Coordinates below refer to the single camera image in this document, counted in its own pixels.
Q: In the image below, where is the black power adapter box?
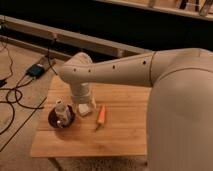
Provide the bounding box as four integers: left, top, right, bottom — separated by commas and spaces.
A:
26, 64, 45, 79

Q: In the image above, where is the orange carrot toy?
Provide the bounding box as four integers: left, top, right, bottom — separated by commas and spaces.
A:
96, 105, 106, 130

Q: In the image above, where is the black floor cable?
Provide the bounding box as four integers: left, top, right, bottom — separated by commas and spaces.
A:
0, 39, 58, 153

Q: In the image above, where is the dark round plate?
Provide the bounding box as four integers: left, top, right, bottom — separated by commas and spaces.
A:
48, 106, 75, 128

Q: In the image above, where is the long wooden shelf rail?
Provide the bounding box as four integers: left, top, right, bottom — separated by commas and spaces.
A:
0, 15, 150, 58

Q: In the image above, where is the small white bottle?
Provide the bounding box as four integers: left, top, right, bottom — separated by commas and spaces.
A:
55, 100, 71, 125

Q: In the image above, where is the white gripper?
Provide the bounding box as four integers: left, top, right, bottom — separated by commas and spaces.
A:
70, 83, 97, 109

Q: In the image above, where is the small white box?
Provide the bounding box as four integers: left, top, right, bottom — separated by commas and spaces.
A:
78, 104, 92, 117

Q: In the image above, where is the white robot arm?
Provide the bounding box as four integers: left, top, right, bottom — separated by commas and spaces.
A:
59, 48, 213, 171

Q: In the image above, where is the wooden side table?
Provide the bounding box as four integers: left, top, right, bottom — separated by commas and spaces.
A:
30, 76, 150, 161

